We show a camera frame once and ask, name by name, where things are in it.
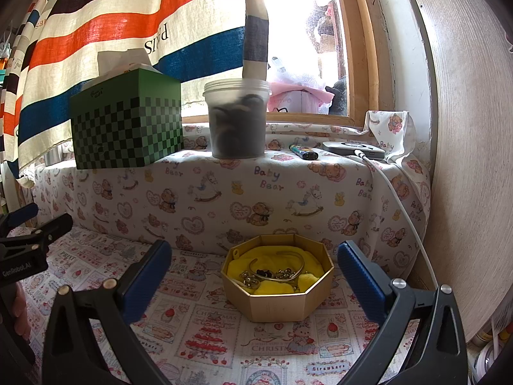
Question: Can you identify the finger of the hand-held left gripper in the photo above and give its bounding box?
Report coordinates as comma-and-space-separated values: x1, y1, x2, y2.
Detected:
31, 213, 74, 250
0, 202, 39, 241

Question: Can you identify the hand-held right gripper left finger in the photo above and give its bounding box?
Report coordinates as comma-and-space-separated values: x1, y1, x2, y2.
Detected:
42, 240, 173, 385

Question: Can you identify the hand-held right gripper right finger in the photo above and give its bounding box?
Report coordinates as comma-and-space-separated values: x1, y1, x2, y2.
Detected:
337, 240, 468, 385

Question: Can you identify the gold octagonal jewelry box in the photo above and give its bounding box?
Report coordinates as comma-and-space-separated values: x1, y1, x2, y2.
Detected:
220, 233, 335, 323

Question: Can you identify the person's left hand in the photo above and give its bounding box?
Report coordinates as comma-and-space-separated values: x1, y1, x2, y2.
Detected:
12, 283, 32, 339

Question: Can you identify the gold bangle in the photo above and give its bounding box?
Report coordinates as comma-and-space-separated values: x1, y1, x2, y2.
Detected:
248, 251, 305, 281

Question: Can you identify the yellow cloth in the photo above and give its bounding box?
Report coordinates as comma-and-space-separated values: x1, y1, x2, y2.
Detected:
226, 244, 324, 295

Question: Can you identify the green checkered tissue box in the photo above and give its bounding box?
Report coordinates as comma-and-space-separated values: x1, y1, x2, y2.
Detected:
70, 68, 185, 170

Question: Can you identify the bear print cloth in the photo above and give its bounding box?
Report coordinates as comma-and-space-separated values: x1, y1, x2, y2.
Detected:
30, 110, 431, 267

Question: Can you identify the grey power bank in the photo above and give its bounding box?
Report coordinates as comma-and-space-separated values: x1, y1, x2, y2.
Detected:
323, 141, 386, 160

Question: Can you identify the blue lighter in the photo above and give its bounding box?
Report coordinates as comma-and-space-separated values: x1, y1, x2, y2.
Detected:
289, 143, 317, 160

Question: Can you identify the light wooden panel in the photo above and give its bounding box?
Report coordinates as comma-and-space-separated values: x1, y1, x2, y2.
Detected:
397, 0, 513, 341

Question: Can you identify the white tissue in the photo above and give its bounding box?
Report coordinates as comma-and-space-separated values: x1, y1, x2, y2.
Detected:
97, 48, 153, 77

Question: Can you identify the clear plastic jar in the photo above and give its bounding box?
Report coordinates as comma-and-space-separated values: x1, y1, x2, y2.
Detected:
202, 79, 271, 159

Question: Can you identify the dark fabric item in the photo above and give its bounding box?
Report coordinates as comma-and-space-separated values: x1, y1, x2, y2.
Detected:
325, 78, 347, 113

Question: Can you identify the pink fabric item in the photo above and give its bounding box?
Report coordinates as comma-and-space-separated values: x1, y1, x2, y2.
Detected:
266, 80, 335, 115

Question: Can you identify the striped curtain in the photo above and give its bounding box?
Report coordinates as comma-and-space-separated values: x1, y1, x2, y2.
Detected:
0, 0, 270, 189

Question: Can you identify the white charging cable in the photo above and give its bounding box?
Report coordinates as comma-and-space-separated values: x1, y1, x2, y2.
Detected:
355, 150, 439, 289

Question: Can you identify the wooden window frame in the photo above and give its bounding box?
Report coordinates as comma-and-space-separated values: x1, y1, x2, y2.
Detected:
180, 0, 379, 129

